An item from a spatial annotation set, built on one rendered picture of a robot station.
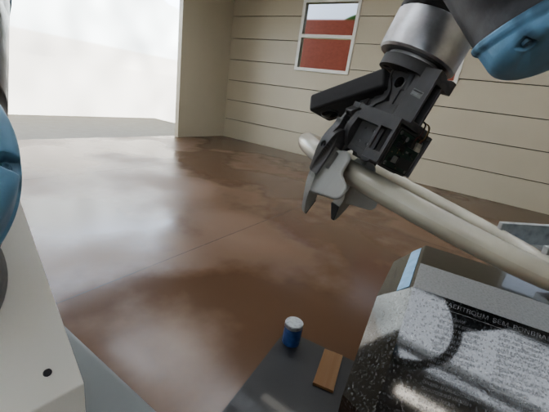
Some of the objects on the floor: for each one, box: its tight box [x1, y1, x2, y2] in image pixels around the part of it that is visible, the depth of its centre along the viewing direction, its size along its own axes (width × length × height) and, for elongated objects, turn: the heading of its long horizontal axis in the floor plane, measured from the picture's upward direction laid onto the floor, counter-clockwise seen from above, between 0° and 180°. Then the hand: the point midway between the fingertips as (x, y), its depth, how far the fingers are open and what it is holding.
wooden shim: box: [313, 349, 343, 393], centre depth 165 cm, size 25×10×2 cm, turn 137°
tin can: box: [282, 316, 303, 347], centre depth 179 cm, size 10×10×13 cm
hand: (319, 205), depth 45 cm, fingers closed on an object, 5 cm apart
